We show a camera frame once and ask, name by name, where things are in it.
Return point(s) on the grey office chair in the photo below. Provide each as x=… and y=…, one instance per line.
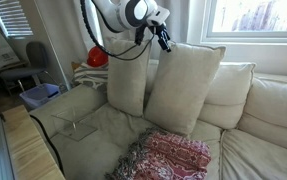
x=36, y=53

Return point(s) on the white slanted pole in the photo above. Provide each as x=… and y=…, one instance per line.
x=51, y=45

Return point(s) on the light wooden table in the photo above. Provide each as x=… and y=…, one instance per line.
x=26, y=150

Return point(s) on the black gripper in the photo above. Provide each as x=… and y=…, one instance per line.
x=161, y=31

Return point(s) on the beige fabric sofa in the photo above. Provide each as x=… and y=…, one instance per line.
x=83, y=156

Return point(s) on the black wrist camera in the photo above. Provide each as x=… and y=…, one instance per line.
x=139, y=35

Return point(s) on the clear acrylic stand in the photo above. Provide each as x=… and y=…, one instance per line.
x=78, y=131

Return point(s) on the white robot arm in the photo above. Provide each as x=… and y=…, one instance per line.
x=116, y=15

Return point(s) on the white window frame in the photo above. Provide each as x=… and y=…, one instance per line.
x=249, y=35

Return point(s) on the grey white striped cloth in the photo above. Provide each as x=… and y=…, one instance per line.
x=89, y=75

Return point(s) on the white window blinds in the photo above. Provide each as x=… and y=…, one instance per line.
x=11, y=16

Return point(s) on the lavender plastic bin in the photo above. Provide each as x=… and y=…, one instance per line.
x=38, y=95

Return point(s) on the beige throw pillow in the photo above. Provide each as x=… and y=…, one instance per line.
x=128, y=80
x=183, y=86

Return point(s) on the red hard hat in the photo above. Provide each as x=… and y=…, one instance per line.
x=97, y=56

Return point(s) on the red patterned fringed blanket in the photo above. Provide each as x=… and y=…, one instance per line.
x=173, y=156

